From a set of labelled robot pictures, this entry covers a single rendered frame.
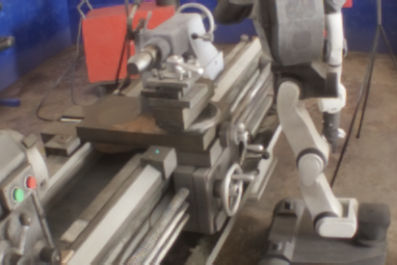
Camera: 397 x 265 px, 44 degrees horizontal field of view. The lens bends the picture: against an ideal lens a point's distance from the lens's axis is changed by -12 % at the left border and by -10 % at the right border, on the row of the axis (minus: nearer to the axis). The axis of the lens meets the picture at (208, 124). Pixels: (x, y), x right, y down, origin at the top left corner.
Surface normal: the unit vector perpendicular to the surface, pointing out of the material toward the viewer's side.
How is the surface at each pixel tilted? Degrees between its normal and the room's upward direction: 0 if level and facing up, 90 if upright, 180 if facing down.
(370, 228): 90
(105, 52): 90
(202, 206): 90
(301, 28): 104
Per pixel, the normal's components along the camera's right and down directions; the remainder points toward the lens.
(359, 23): -0.33, 0.43
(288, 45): 0.26, 0.60
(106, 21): 0.01, 0.43
